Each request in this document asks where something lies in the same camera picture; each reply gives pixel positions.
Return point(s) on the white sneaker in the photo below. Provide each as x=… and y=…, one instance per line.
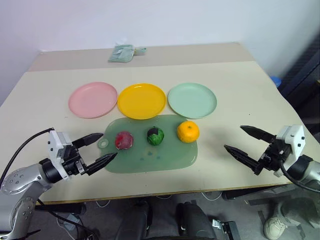
x=275, y=227

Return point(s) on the orange mandarin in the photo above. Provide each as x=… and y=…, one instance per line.
x=188, y=132

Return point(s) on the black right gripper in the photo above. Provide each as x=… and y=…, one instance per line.
x=275, y=155

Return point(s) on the red apple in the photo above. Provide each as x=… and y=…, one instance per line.
x=123, y=140

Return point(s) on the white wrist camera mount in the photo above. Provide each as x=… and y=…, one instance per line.
x=57, y=147
x=292, y=138

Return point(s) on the dark rounded shape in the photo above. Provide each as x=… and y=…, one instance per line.
x=195, y=221

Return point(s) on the mint green round plate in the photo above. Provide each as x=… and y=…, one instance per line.
x=192, y=100

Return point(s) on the pink round plate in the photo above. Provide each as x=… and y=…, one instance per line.
x=92, y=100

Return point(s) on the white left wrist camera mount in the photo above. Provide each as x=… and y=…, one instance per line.
x=57, y=147

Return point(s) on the green plastic packet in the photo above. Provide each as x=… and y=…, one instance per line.
x=121, y=53

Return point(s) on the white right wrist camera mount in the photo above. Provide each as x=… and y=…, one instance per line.
x=292, y=138

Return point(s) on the grey trouser leg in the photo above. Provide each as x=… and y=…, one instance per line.
x=300, y=212

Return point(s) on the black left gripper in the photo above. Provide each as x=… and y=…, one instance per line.
x=73, y=161

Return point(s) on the black ribbed furniture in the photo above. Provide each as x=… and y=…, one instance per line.
x=303, y=82

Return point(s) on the black table base bar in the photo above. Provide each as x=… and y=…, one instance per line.
x=250, y=193

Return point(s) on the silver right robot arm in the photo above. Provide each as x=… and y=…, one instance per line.
x=306, y=170

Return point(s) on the green black striped watermelon ball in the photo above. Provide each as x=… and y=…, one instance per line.
x=155, y=136

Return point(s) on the black metal bracket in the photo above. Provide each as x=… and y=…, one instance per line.
x=226, y=228

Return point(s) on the translucent green cutting board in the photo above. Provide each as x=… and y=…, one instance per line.
x=162, y=160

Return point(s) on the yellow round plate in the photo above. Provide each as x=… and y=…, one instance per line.
x=141, y=100

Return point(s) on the blue round container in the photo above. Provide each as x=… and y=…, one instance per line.
x=276, y=80

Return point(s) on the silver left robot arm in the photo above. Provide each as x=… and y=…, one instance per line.
x=22, y=185

